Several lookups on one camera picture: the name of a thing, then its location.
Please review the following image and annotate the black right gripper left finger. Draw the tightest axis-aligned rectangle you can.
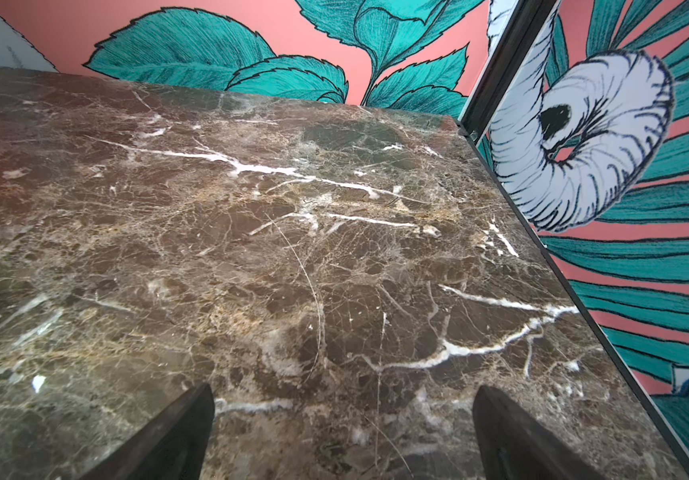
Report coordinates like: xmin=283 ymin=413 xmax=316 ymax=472
xmin=82 ymin=383 xmax=216 ymax=480

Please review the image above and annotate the black enclosure frame post right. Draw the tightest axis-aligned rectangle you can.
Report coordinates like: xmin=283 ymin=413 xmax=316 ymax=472
xmin=459 ymin=0 xmax=559 ymax=140

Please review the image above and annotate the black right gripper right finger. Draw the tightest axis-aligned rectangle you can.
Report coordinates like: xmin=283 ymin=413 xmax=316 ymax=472
xmin=472 ymin=385 xmax=604 ymax=480

